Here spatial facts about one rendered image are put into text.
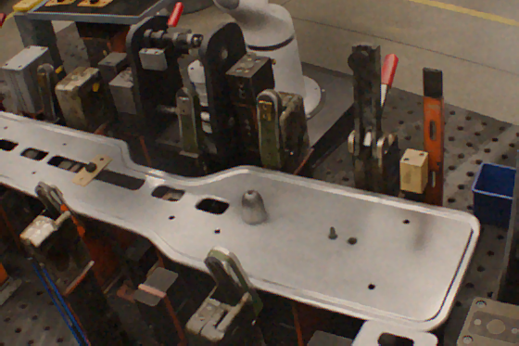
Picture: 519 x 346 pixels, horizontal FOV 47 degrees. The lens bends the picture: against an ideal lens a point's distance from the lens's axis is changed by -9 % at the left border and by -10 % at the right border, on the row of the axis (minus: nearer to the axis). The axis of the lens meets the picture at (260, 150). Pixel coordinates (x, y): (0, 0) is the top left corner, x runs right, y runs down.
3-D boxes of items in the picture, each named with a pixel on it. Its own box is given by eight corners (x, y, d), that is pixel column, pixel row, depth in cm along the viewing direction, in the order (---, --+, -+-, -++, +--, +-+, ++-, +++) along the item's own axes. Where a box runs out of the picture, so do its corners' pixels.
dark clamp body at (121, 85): (143, 233, 143) (92, 88, 121) (175, 197, 152) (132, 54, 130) (181, 246, 138) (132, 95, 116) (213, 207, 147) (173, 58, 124)
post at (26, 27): (60, 152, 175) (10, 15, 149) (77, 137, 180) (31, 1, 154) (78, 158, 172) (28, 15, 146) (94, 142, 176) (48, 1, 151)
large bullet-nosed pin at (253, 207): (243, 228, 97) (234, 195, 93) (253, 215, 99) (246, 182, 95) (261, 234, 96) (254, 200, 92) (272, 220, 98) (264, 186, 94)
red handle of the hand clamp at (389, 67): (351, 142, 96) (378, 49, 100) (356, 147, 98) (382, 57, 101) (377, 147, 94) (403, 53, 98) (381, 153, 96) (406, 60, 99)
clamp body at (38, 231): (78, 365, 114) (2, 238, 94) (113, 323, 122) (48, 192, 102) (112, 383, 110) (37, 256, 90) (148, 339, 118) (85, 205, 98)
